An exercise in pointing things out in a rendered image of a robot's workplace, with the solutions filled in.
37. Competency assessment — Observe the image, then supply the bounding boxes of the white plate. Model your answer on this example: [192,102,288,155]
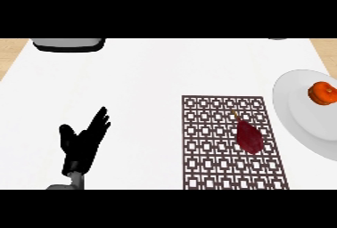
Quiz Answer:
[271,69,337,163]

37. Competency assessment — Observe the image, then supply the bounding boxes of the dark red squash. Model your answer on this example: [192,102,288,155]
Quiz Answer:
[231,110,266,155]

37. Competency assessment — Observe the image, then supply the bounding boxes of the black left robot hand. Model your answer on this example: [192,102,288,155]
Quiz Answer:
[58,106,113,176]

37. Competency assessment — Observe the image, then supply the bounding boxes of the brown patterned placemat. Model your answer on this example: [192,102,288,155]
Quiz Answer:
[181,94,291,191]

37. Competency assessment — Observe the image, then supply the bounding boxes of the orange round fruit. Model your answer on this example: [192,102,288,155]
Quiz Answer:
[308,81,337,106]

